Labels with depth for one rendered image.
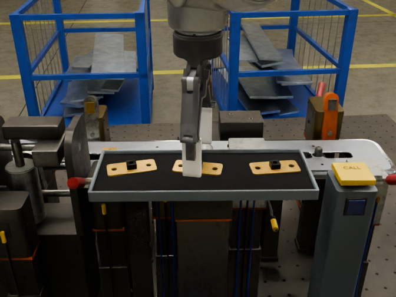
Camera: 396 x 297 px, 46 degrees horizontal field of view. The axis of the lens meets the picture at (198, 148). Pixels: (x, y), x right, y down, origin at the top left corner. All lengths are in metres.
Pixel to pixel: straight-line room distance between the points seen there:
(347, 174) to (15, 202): 0.60
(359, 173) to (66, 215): 0.61
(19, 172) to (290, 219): 0.84
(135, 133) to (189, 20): 1.32
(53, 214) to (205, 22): 0.59
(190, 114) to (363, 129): 1.48
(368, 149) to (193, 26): 0.73
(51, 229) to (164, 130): 1.04
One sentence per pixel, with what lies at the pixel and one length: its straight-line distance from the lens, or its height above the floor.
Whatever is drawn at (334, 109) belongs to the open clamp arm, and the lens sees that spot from 1.30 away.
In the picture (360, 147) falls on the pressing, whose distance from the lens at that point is 1.28.
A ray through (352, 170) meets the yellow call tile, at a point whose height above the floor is 1.16.
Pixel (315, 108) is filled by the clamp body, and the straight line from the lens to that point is 1.32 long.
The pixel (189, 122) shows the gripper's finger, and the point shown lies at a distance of 0.67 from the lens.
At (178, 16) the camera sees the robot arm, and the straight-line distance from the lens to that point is 0.67.
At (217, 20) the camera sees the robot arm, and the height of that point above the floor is 1.42.
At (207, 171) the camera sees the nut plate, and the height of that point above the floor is 1.16.
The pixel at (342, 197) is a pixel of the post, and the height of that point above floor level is 1.13.
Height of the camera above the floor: 1.58
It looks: 29 degrees down
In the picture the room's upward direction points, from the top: straight up
